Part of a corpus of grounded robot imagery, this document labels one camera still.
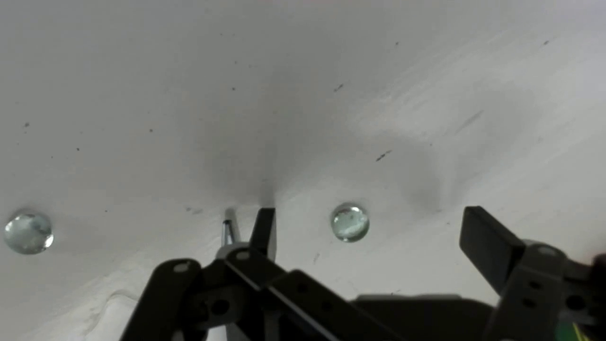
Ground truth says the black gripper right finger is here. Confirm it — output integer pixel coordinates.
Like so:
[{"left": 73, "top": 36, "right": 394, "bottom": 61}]
[{"left": 458, "top": 205, "right": 606, "bottom": 341}]

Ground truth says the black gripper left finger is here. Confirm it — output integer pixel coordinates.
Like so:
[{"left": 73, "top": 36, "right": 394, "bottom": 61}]
[{"left": 119, "top": 207, "right": 405, "bottom": 341}]

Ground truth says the clear glass bead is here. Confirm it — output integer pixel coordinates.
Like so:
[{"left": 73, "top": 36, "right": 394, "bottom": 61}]
[
  {"left": 2, "top": 209, "right": 56, "bottom": 256},
  {"left": 329, "top": 201, "right": 371, "bottom": 245}
]

